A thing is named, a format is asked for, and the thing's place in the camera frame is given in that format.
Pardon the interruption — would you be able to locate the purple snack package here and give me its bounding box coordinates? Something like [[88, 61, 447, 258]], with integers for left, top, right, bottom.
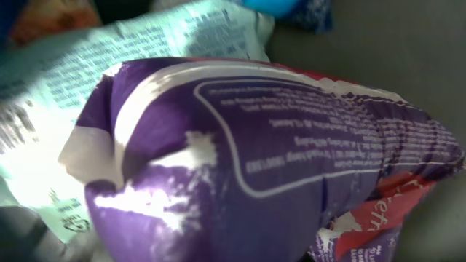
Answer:
[[59, 58, 465, 261]]

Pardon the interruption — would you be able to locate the blue cookie pack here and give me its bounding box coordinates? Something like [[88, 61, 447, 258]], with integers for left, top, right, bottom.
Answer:
[[235, 0, 333, 34]]

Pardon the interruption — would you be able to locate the mint green snack packet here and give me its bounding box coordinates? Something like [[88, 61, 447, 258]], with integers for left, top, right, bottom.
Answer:
[[1, 1, 275, 243]]

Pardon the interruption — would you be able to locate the small orange box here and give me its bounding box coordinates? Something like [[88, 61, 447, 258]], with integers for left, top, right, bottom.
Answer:
[[7, 0, 101, 46]]

